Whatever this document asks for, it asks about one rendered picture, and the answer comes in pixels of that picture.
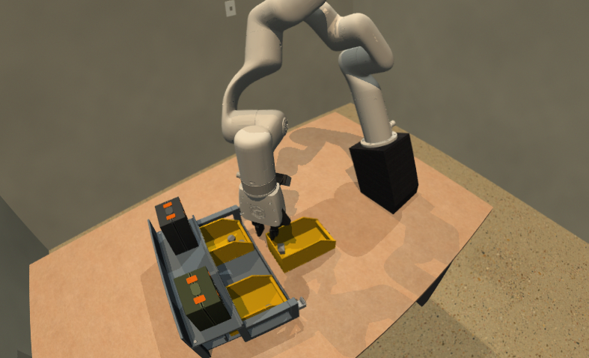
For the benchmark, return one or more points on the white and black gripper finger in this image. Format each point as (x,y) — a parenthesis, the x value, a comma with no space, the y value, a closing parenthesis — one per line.
(274,230)
(259,228)

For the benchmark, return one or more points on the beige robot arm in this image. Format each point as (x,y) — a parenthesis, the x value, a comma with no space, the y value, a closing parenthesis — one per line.
(257,133)

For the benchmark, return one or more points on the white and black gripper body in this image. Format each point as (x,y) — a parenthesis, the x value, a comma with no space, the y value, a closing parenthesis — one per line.
(264,209)

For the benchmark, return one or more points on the grey shelf rack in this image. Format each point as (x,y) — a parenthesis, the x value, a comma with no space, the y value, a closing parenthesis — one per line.
(172,266)

